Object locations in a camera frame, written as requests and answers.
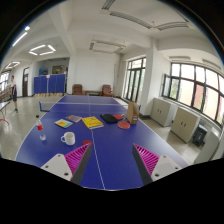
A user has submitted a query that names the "black bin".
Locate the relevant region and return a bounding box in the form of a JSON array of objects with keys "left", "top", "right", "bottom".
[{"left": 193, "top": 124, "right": 207, "bottom": 146}]

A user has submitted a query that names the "small wooden side table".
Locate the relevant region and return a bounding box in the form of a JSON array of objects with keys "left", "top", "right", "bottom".
[{"left": 85, "top": 90, "right": 102, "bottom": 96}]

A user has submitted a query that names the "clear plastic water bottle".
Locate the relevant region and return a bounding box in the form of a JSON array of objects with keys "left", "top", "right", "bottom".
[{"left": 36, "top": 119, "right": 46, "bottom": 141}]

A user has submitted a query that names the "right brown armchair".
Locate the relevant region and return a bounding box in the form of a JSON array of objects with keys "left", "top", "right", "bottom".
[{"left": 102, "top": 85, "right": 114, "bottom": 97}]

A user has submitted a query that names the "blue partition screen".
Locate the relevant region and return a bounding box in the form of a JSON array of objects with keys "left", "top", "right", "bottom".
[{"left": 34, "top": 74, "right": 66, "bottom": 94}]

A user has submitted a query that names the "table tennis net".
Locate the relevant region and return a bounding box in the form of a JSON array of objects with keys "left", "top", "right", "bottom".
[{"left": 39, "top": 102, "right": 55, "bottom": 112}]

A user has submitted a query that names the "red table tennis paddle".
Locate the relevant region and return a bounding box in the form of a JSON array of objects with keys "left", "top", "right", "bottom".
[{"left": 113, "top": 114, "right": 123, "bottom": 120}]

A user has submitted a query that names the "black paddle case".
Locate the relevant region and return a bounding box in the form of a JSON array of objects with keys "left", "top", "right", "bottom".
[{"left": 101, "top": 114, "right": 117, "bottom": 123}]

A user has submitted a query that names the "brown cardboard box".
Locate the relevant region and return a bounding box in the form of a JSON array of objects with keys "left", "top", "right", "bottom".
[{"left": 126, "top": 102, "right": 139, "bottom": 124}]

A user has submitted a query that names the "white cabinet far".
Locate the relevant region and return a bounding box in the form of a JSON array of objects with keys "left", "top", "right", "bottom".
[{"left": 150, "top": 98, "right": 178, "bottom": 127}]

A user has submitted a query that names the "blue table tennis table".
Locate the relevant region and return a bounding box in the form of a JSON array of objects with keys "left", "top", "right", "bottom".
[{"left": 16, "top": 95, "right": 187, "bottom": 190}]

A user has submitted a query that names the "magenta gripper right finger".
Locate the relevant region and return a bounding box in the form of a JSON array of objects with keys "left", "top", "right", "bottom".
[{"left": 132, "top": 144, "right": 181, "bottom": 185}]

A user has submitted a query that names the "left brown armchair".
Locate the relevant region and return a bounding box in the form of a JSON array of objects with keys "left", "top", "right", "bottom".
[{"left": 72, "top": 84, "right": 83, "bottom": 95}]

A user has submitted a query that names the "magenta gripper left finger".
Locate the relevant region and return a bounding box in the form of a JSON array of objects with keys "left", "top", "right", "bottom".
[{"left": 42, "top": 143, "right": 92, "bottom": 185}]

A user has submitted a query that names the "white ceramic mug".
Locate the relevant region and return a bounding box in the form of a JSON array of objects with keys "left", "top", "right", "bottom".
[{"left": 61, "top": 132, "right": 75, "bottom": 146}]

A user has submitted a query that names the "person in white shirt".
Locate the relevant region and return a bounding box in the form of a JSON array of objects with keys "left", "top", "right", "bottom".
[{"left": 11, "top": 75, "right": 18, "bottom": 112}]

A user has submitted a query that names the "red round coaster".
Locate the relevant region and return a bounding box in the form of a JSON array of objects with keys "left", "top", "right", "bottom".
[{"left": 82, "top": 140, "right": 93, "bottom": 146}]

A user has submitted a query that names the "red paddle near box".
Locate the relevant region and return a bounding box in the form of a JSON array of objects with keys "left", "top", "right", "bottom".
[{"left": 118, "top": 121, "right": 130, "bottom": 129}]

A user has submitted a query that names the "grey notebook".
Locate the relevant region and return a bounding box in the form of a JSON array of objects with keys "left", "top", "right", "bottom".
[{"left": 66, "top": 115, "right": 82, "bottom": 123}]

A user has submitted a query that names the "white cabinet near window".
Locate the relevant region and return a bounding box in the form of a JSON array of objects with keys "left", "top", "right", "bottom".
[{"left": 171, "top": 107, "right": 200, "bottom": 143}]

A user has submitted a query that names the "small yellow blue book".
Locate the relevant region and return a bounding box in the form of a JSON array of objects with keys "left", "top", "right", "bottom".
[{"left": 55, "top": 119, "right": 72, "bottom": 128}]

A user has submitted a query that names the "brown armchair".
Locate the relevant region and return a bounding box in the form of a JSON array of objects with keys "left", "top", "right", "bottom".
[
  {"left": 102, "top": 85, "right": 114, "bottom": 97},
  {"left": 72, "top": 84, "right": 83, "bottom": 95}
]

